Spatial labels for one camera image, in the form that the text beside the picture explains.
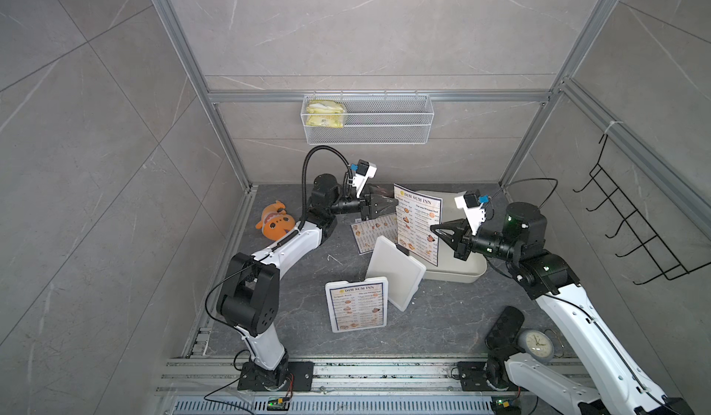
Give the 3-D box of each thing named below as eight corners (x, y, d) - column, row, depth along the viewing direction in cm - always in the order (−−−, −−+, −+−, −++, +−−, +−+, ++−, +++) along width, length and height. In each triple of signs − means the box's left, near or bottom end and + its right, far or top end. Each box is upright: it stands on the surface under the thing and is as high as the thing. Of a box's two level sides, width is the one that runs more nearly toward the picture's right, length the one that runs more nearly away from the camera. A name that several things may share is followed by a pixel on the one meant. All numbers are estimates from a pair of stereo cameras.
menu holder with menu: (360, 286, 92) (359, 256, 76) (379, 266, 97) (382, 234, 81) (397, 319, 85) (405, 293, 69) (416, 295, 90) (427, 266, 74)
